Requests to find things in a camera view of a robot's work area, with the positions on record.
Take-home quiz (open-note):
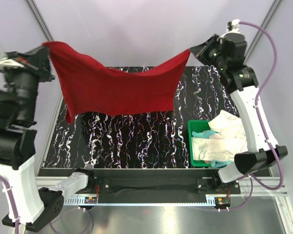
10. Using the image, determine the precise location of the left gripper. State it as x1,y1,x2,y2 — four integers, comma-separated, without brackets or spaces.
0,43,55,123

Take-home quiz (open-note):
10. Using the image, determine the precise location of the red t shirt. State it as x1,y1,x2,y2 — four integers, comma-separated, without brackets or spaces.
43,41,190,124

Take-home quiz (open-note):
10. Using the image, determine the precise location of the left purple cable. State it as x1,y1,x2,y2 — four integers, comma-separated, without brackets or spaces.
0,168,96,234

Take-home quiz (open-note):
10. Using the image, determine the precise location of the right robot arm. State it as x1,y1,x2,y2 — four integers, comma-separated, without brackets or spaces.
190,19,288,193

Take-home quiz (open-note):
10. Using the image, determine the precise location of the left aluminium frame post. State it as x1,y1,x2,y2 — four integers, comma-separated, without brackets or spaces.
24,0,54,41

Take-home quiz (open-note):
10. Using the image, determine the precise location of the teal t shirt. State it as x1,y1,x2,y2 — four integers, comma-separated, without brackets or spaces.
191,130,233,168

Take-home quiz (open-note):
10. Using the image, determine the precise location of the right aluminium frame post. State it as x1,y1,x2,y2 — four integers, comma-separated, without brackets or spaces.
245,0,283,62

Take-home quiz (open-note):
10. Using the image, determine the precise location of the right controller box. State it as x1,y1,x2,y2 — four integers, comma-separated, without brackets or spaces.
215,196,231,207

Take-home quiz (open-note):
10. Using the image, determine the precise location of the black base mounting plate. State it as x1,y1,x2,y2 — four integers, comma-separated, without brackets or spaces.
91,169,239,201

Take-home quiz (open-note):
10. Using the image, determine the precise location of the green plastic bin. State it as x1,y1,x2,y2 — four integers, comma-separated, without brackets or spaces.
187,119,271,169

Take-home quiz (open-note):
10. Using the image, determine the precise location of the left controller box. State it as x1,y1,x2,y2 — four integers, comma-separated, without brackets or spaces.
84,196,98,204

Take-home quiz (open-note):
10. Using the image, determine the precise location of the controller box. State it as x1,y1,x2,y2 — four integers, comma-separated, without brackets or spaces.
215,196,231,207
84,196,98,204

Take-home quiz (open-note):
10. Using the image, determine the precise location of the grey slotted cable duct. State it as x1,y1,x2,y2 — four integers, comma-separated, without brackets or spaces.
64,195,216,207

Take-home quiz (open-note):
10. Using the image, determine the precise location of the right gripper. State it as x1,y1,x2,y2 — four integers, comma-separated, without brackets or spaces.
189,34,228,72

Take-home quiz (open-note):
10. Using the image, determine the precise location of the aluminium frame post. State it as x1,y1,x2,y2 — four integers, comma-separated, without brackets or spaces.
245,0,283,62
24,0,54,41

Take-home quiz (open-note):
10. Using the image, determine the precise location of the aluminium front rail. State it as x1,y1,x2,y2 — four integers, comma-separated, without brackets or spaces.
36,176,288,197

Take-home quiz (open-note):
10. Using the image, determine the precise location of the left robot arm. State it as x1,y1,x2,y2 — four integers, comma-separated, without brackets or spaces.
0,46,96,233

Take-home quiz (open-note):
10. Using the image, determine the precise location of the cream white t shirt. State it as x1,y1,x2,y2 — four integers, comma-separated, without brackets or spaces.
191,110,248,162

